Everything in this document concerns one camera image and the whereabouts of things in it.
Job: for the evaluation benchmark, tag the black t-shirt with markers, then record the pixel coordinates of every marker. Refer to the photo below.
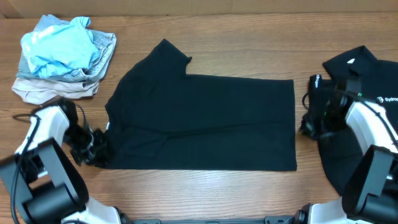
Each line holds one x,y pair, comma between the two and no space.
160,117

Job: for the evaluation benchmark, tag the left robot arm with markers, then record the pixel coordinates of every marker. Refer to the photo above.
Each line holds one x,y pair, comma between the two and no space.
41,178

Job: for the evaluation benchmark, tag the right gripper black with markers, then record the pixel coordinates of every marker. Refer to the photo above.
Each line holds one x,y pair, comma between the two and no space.
315,123

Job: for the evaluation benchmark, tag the folded denim jeans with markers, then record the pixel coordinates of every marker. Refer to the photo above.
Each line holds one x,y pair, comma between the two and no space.
105,42

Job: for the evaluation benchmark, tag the light blue crumpled shirt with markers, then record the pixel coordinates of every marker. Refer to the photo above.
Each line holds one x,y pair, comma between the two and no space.
60,49

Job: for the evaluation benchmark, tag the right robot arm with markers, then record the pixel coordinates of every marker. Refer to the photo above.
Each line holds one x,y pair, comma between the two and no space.
370,196

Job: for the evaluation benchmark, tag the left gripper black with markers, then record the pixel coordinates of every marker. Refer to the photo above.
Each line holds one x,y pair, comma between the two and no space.
94,149

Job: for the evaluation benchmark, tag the black polo shirt with logo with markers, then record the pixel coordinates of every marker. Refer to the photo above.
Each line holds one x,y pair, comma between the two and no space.
338,147

